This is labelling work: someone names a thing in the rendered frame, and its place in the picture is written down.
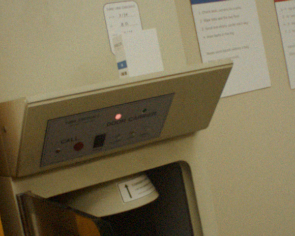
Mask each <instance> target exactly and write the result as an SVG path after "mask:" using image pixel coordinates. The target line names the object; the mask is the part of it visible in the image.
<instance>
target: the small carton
mask: <svg viewBox="0 0 295 236"><path fill-rule="evenodd" d="M112 40H113V45H114V50H115V55H116V60H117V65H118V72H119V77H120V79H123V78H128V77H133V76H138V75H144V74H149V73H154V72H159V71H164V69H163V63H162V58H161V53H160V48H159V43H158V38H157V32H156V28H152V29H145V30H139V31H133V32H127V33H122V34H120V35H118V36H115V37H113V38H112Z"/></svg>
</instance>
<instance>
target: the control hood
mask: <svg viewBox="0 0 295 236"><path fill-rule="evenodd" d="M233 64H234V63H233V60H231V58H229V59H223V60H217V61H212V62H207V63H202V64H196V65H192V66H186V67H181V68H175V69H170V70H165V71H159V72H154V73H149V74H144V75H138V76H133V77H128V78H123V79H117V80H112V81H107V82H102V83H96V84H91V85H86V86H81V87H75V88H68V89H63V90H61V91H55V92H51V93H45V94H40V95H35V96H29V97H24V98H20V99H15V100H11V101H6V102H2V103H0V131H1V136H2V141H3V146H4V150H5V155H6V158H7V162H8V167H9V172H10V175H11V176H13V177H22V176H26V175H30V174H34V173H38V172H41V171H45V170H49V169H53V168H57V167H60V166H64V165H68V164H72V163H76V162H80V161H84V160H87V159H91V158H95V157H99V156H103V155H107V154H111V153H114V152H118V151H122V150H126V149H130V148H135V147H139V146H143V145H147V144H151V143H155V142H158V141H162V140H166V139H169V138H173V137H178V136H182V135H185V134H189V133H193V132H195V131H199V130H203V129H206V128H207V127H208V126H209V123H210V121H211V119H212V116H213V114H214V111H215V109H216V106H217V104H218V102H219V99H220V97H221V94H222V92H223V89H224V86H225V84H226V82H227V79H228V77H229V74H230V72H231V69H232V67H233ZM173 92H175V95H174V97H173V100H172V103H171V106H170V108H169V111H168V114H167V117H166V120H165V123H164V126H163V129H162V132H161V135H160V137H159V138H155V139H151V140H147V141H144V142H140V143H135V144H131V145H127V146H123V147H119V148H115V149H111V150H107V151H103V152H99V153H95V154H91V155H87V156H83V157H79V158H75V159H72V160H68V161H64V162H60V163H56V164H52V165H49V166H45V167H41V168H40V162H41V156H42V151H43V145H44V139H45V133H46V128H47V122H48V120H49V119H54V118H60V117H64V116H69V115H73V114H78V113H83V112H87V111H92V110H97V109H101V108H106V107H111V106H115V105H120V104H125V103H129V102H134V101H139V100H144V99H148V98H153V97H155V96H156V97H157V96H160V95H165V94H169V93H173Z"/></svg>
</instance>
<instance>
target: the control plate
mask: <svg viewBox="0 0 295 236"><path fill-rule="evenodd" d="M174 95H175V92H173V93H169V94H165V95H160V96H157V97H156V96H155V97H153V98H148V99H144V100H139V101H134V102H129V103H125V104H120V105H115V106H111V107H106V108H101V109H97V110H92V111H87V112H83V113H78V114H73V115H69V116H64V117H60V118H54V119H49V120H48V122H47V128H46V133H45V139H44V145H43V151H42V156H41V162H40V168H41V167H45V166H49V165H52V164H56V163H60V162H64V161H68V160H72V159H75V158H79V157H83V156H87V155H91V154H95V153H99V152H103V151H107V150H111V149H115V148H120V147H123V146H127V145H131V144H135V143H140V142H144V141H147V140H151V139H155V138H159V137H160V135H161V132H162V129H163V126H164V123H165V120H166V117H167V114H168V111H169V108H170V106H171V103H172V100H173V97H174ZM143 108H148V111H147V112H146V113H144V114H143V113H142V109H143ZM117 114H121V118H119V119H115V116H116V115H117ZM146 126H150V128H149V132H147V131H144V128H145V127H146ZM132 129H134V130H135V135H130V134H129V133H130V131H131V130H132ZM117 133H120V138H119V139H118V138H115V135H116V134H117ZM102 134H106V138H105V142H104V145H103V146H102V147H97V148H93V144H94V140H95V136H98V135H102ZM79 142H81V143H83V144H84V147H83V148H82V149H81V150H79V151H75V150H74V146H75V144H77V143H79ZM57 148H61V150H62V151H61V152H60V153H59V154H55V153H54V152H55V150H56V149H57Z"/></svg>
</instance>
